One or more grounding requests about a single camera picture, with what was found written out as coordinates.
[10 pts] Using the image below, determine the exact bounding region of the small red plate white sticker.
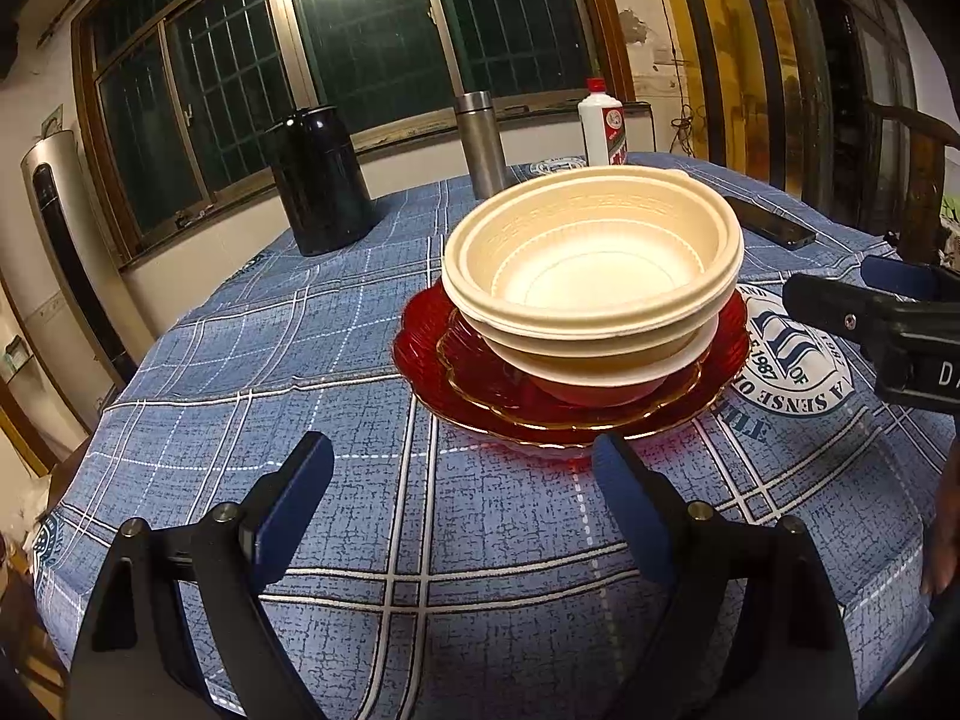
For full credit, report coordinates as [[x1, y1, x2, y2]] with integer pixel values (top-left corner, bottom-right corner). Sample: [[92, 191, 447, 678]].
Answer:
[[436, 307, 732, 432]]

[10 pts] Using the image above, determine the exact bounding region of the wooden chair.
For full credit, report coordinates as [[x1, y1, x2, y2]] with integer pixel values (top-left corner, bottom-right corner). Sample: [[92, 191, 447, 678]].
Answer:
[[866, 97, 960, 263]]

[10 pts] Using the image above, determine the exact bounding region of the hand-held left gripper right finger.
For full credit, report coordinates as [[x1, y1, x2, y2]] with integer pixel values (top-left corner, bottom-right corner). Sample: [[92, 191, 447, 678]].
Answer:
[[591, 431, 860, 720]]

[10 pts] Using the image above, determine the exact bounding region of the cream plastic bowl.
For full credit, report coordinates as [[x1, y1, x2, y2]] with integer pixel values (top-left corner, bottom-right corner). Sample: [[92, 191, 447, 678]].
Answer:
[[441, 165, 745, 338], [450, 292, 743, 361]]

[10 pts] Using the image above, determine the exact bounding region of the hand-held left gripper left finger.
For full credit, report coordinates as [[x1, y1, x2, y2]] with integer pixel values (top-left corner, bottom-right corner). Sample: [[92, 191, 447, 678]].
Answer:
[[67, 431, 336, 720]]

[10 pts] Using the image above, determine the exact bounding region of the white bottle red cap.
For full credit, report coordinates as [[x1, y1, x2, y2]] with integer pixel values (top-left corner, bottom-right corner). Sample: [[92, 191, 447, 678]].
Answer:
[[577, 77, 629, 167]]

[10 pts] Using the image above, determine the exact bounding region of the white plastic bowl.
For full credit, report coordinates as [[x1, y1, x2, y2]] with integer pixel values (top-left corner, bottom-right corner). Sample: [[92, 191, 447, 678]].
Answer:
[[484, 322, 717, 391]]

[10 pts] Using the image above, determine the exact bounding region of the large red plate gold print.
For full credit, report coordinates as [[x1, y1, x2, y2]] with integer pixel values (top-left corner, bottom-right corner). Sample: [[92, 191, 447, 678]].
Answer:
[[392, 281, 752, 460]]

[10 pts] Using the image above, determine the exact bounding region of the golden door frame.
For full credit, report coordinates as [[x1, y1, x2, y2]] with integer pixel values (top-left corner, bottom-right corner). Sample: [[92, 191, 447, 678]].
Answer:
[[652, 0, 923, 233]]

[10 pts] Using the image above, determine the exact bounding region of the wall cable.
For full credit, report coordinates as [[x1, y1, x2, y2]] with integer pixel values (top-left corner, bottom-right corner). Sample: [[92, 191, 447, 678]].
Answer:
[[671, 52, 702, 158]]

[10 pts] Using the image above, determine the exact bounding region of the steel flask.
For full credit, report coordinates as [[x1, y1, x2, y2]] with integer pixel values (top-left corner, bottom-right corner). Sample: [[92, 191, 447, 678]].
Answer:
[[454, 90, 515, 200]]

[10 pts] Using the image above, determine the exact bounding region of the black phone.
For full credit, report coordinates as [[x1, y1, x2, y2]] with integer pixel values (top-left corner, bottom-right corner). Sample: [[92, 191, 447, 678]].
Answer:
[[724, 195, 818, 251]]

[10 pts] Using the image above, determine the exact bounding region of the wooden cabinet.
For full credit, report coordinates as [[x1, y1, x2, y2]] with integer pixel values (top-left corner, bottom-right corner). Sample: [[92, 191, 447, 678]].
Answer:
[[0, 270, 83, 477]]

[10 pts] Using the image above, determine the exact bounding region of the blue plaid tablecloth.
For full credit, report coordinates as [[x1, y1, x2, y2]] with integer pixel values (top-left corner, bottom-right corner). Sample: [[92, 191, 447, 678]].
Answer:
[[34, 152, 953, 720]]

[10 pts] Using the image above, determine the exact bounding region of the silver standing air conditioner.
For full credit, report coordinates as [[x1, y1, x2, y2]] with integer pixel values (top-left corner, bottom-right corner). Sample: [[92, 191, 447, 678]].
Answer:
[[20, 129, 140, 406]]

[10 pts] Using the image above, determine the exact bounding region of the person's right hand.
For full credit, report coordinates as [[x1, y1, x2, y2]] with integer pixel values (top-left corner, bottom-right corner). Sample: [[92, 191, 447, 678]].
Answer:
[[921, 431, 960, 601]]

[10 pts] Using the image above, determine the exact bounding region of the black thermos jug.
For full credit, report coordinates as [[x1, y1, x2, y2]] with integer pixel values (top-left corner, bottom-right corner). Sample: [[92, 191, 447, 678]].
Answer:
[[262, 105, 380, 257]]

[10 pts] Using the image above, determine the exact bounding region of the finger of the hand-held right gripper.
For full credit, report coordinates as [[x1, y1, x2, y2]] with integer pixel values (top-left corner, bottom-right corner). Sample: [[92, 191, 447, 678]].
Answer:
[[861, 255, 944, 302], [782, 272, 901, 350]]

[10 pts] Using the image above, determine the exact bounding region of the barred window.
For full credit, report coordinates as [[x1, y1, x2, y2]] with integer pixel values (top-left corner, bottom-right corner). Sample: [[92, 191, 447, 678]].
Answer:
[[71, 0, 638, 263]]

